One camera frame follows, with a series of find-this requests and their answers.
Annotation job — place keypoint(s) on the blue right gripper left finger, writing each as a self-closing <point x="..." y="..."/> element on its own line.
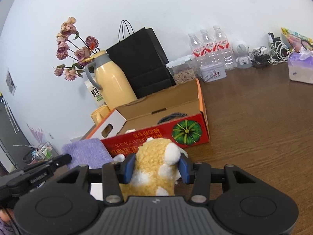
<point x="126" y="169"/>

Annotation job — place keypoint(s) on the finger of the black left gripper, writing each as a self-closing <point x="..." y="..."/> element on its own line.
<point x="60" y="161"/>

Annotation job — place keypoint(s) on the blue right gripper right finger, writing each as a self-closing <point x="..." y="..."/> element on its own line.
<point x="185" y="167"/>

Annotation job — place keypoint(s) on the yellow white plush toy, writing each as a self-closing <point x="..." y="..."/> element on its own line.
<point x="155" y="170"/>

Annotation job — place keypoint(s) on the purple knitted cloth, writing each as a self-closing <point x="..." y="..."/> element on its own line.
<point x="89" y="152"/>

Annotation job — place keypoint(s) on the dark grey cabinet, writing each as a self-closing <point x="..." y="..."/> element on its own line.
<point x="13" y="142"/>

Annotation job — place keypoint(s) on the yellow mug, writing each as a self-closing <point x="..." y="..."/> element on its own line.
<point x="100" y="114"/>

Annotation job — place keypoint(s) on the red cardboard pumpkin box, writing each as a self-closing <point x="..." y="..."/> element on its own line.
<point x="176" y="113"/>

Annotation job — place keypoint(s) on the white milk carton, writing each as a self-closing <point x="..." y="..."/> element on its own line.
<point x="95" y="93"/>

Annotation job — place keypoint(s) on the yellow thermos jug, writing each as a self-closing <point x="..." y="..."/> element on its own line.
<point x="109" y="79"/>

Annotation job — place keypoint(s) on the white printed tin box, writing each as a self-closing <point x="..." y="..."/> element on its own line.
<point x="213" y="72"/>

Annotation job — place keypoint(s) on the clear seed container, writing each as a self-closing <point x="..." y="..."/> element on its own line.
<point x="183" y="69"/>

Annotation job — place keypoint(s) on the dried pink flower bouquet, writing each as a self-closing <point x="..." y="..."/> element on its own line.
<point x="70" y="45"/>

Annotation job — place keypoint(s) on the middle water bottle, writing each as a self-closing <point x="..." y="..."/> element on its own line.
<point x="210" y="47"/>

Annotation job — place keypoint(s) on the water bottle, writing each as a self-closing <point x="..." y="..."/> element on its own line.
<point x="197" y="49"/>
<point x="210" y="47"/>
<point x="224" y="48"/>

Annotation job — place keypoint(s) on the left water bottle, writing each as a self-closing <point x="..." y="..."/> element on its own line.
<point x="197" y="49"/>

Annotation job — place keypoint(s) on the black paper bag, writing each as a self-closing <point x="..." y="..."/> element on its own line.
<point x="142" y="59"/>

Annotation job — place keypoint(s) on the small white robot toy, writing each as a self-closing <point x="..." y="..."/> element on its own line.
<point x="241" y="51"/>

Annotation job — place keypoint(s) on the right water bottle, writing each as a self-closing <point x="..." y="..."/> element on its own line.
<point x="224" y="48"/>

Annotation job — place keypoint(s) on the colourful snack bag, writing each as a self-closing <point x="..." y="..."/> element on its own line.
<point x="297" y="40"/>

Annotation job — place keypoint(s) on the wire rack with items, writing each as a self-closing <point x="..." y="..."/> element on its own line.
<point x="42" y="152"/>

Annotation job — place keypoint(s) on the wall paper notice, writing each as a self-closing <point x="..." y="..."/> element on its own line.
<point x="9" y="82"/>

